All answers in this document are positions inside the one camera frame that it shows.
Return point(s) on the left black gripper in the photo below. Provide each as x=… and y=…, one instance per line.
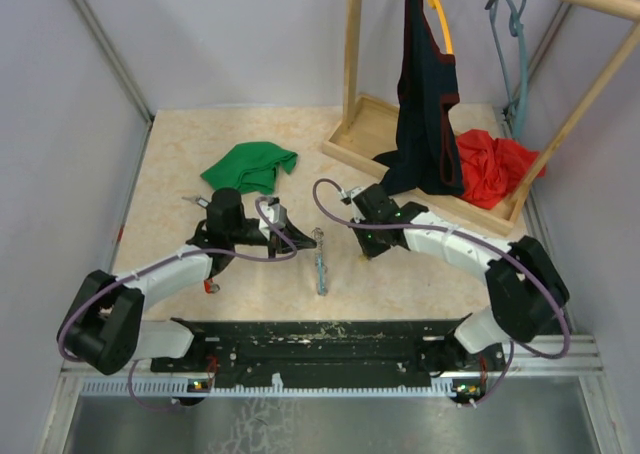
x=299, y=240

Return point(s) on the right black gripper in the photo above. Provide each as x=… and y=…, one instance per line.
x=370, y=250

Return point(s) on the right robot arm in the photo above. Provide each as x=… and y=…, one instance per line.
x=519, y=275

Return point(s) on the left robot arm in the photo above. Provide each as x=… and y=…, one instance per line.
x=105, y=328

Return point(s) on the green cloth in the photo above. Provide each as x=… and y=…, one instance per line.
x=251, y=167

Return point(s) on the dark navy garment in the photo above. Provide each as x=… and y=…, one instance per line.
x=426, y=155

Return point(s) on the red key tag with key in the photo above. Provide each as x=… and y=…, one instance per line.
x=210, y=286

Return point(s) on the red cloth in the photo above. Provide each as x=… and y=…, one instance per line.
x=491, y=167

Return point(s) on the grey-blue hanger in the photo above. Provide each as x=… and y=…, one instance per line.
x=515, y=106

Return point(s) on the yellow hanger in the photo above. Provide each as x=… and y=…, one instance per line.
x=437, y=6

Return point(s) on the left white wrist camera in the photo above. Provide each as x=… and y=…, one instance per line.
x=272, y=213

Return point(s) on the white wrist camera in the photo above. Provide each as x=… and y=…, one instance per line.
x=348, y=196
x=272, y=213

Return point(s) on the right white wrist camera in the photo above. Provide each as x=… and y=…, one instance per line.
x=348, y=196

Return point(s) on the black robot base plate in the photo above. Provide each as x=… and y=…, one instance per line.
x=422, y=345

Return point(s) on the aluminium rail frame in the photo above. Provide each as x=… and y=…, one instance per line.
x=468, y=386

